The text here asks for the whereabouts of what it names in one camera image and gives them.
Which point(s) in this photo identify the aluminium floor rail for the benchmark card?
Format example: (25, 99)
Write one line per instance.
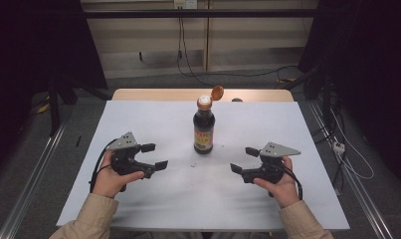
(32, 182)
(357, 189)

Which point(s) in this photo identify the person's left hand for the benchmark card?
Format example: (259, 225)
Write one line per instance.
(108, 182)

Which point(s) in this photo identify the white wall socket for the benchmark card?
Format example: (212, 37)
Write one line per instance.
(185, 4)

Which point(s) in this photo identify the black metal stand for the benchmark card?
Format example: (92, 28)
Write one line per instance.
(325, 96)
(53, 109)

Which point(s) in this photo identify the white board table cover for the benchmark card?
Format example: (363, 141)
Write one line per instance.
(174, 205)

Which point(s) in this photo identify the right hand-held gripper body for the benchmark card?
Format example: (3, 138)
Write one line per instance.
(277, 150)

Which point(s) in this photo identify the black horizontal metal bar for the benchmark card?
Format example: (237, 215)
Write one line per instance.
(201, 13)

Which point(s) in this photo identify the small black floor piece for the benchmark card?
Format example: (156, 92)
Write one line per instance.
(78, 141)

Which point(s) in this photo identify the dark sauce bottle orange cap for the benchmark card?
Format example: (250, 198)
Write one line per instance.
(203, 129)

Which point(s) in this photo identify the light wooden table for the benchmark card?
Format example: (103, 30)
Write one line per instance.
(155, 95)

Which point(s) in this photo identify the dark curtain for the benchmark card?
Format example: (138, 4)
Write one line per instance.
(370, 66)
(29, 66)

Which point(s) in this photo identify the white power strip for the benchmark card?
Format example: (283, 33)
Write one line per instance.
(339, 147)

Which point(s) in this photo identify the small dark round knob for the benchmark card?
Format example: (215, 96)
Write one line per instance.
(237, 99)

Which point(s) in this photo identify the person's right hand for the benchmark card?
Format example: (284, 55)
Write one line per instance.
(286, 192)

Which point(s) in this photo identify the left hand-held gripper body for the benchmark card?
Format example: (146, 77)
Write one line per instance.
(125, 142)

